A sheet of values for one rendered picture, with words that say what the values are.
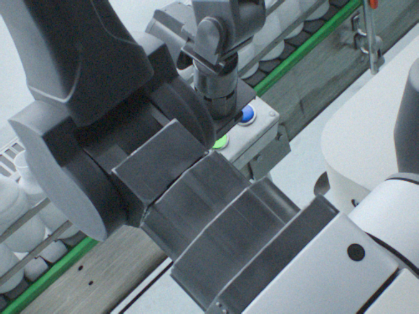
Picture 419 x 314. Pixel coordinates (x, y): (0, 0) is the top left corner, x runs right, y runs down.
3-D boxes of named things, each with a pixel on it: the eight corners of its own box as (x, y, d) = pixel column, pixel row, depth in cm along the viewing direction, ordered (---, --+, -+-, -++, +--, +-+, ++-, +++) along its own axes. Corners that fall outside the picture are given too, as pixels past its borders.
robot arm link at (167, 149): (165, 223, 47) (227, 169, 49) (46, 106, 48) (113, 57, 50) (148, 266, 55) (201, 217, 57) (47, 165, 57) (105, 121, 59)
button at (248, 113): (243, 103, 121) (243, 99, 120) (257, 115, 120) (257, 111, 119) (229, 116, 120) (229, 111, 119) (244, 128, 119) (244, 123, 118)
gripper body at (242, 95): (173, 117, 108) (169, 88, 102) (224, 72, 112) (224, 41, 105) (206, 146, 106) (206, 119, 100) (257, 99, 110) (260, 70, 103)
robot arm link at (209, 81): (218, 81, 95) (248, 50, 97) (175, 50, 97) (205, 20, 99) (218, 110, 102) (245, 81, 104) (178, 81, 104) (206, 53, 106)
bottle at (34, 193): (64, 247, 126) (21, 180, 114) (42, 230, 129) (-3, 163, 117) (93, 221, 128) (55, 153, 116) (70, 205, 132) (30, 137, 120)
